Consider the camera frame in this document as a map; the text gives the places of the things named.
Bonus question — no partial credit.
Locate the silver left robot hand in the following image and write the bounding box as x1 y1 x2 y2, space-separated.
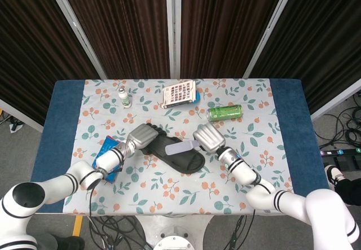
128 122 161 151

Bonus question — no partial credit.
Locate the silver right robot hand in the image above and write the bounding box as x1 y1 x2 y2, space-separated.
192 122 226 152

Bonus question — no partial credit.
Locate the grey scrub brush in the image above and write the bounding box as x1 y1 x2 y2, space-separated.
165 141 202 156

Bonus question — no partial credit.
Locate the black rubber slipper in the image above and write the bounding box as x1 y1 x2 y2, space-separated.
139 122 206 174

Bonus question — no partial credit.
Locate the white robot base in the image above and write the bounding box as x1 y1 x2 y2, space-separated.
154 227 196 250

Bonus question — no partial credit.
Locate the green drink can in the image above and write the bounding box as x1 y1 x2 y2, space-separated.
206 104 244 123

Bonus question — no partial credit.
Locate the blue plastic snack packet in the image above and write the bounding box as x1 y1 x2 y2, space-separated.
91 135 125 183

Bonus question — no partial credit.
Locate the small white drink bottle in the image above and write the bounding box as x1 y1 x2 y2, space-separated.
117 87 132 109

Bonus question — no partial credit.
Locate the floral fruit-print tablecloth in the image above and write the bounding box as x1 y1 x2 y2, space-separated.
62 78 294 216

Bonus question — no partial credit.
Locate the blue table cover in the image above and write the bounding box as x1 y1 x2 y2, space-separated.
30 78 331 214

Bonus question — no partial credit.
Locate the dark brown partition panel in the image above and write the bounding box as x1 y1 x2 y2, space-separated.
0 0 98 126
249 0 361 115
58 0 171 80
180 0 288 79

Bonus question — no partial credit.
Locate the white and black sneaker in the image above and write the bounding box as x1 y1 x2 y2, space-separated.
324 164 344 187

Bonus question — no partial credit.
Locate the black power strip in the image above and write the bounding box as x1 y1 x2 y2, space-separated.
320 147 361 157

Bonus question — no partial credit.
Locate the black foot pedal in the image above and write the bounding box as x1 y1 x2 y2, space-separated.
324 153 361 172

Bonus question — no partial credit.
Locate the person's leg in black trousers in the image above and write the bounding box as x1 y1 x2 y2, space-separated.
335 173 361 205

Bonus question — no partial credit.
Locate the black floor cable bundle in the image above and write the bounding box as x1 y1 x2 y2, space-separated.
312 90 361 149
87 214 159 250

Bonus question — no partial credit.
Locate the white partition frame post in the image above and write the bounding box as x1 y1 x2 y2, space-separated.
43 0 108 80
165 0 182 79
0 99 43 133
310 77 361 121
244 0 300 79

